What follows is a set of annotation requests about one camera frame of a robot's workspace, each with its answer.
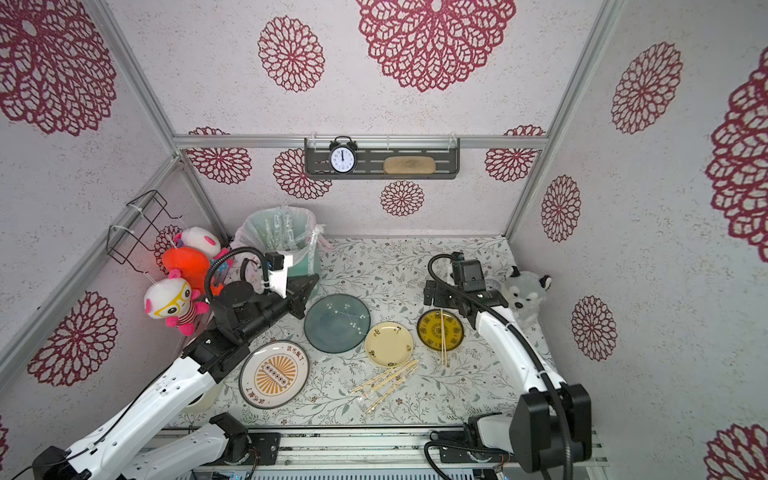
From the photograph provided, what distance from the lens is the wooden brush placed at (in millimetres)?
916

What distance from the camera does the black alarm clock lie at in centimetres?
Answer: 91

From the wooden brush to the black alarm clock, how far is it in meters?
0.10
